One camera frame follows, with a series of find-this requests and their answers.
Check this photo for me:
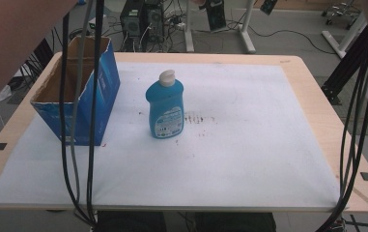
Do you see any blue cardboard box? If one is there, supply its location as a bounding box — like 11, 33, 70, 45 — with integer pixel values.
30, 35, 122, 147

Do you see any blue bottle with white cap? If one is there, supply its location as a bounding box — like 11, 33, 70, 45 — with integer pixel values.
145, 69, 185, 140

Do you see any white desk leg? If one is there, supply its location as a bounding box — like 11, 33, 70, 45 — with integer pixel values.
321, 13, 368, 60
238, 0, 257, 54
184, 0, 196, 53

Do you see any black hanging device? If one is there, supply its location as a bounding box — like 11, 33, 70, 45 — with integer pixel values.
206, 0, 228, 33

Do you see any black floor cable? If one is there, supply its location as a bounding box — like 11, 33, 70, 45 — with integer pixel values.
248, 24, 338, 56

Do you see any office chair base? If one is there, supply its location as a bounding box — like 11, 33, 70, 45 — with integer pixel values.
321, 1, 361, 31

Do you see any black metal stand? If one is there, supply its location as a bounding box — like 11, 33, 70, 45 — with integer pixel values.
320, 25, 368, 106

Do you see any black computer tower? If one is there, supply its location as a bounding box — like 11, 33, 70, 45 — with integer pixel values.
144, 2, 166, 44
119, 0, 146, 39

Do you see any white table mat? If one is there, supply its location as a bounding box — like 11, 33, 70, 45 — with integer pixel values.
0, 61, 342, 209

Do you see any grey cable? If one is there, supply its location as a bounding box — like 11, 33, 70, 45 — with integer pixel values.
70, 0, 95, 207

